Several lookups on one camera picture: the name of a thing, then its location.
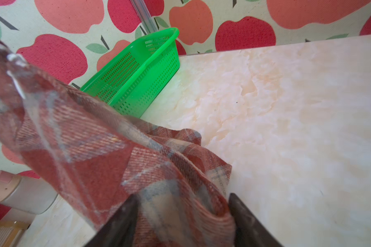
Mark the pink-cap clear bottle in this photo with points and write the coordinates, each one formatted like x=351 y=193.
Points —
x=26 y=194

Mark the wooden two-tier shelf rack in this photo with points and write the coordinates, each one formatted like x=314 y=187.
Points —
x=11 y=232

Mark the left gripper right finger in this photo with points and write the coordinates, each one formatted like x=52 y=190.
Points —
x=250 y=231

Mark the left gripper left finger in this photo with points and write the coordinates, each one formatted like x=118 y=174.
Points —
x=119 y=231

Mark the right aluminium corner post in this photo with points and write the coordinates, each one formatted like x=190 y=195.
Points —
x=143 y=13

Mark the red plaid skirt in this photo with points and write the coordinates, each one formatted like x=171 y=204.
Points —
x=96 y=158

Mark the green plastic basket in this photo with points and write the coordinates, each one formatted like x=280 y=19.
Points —
x=133 y=79

